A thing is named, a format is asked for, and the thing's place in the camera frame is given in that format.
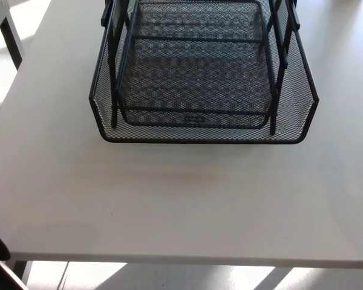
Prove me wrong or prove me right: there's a grey side table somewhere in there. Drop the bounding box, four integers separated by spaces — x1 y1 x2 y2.
0 0 25 69

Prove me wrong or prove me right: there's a black metal tray rack frame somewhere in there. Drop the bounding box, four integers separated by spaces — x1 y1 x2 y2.
100 0 301 135

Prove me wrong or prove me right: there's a black mesh tray with label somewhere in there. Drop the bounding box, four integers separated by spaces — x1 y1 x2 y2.
117 104 272 131

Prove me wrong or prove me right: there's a large black mesh sliding tray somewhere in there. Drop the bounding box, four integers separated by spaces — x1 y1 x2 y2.
88 0 321 145

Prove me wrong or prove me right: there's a small black mesh tray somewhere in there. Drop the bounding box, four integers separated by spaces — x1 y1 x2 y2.
132 0 263 43

